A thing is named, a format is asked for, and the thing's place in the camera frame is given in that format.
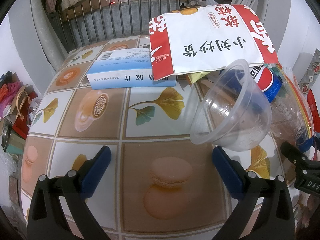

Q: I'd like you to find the blue white medicine box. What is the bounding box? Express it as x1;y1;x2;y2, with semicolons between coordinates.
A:
86;48;177;90

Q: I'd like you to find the metal balcony railing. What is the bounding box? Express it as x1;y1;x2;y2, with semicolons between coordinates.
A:
49;0;190;51

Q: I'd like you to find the red white snack bag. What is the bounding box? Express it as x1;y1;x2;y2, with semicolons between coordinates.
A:
149;4;279;81

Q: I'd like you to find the clear plastic bowl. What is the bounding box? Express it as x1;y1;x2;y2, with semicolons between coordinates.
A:
190;59;272;152

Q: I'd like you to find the patterned tablecloth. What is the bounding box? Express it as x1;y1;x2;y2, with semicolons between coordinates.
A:
19;35;306;240

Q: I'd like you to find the red gift bag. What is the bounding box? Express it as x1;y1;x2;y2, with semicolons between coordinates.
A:
10;85;37;140

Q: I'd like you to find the clear red printed wrapper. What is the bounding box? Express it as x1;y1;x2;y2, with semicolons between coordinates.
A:
274;63;313;140

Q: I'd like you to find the pepsi plastic bottle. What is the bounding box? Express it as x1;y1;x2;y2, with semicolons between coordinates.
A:
249;64;313;152

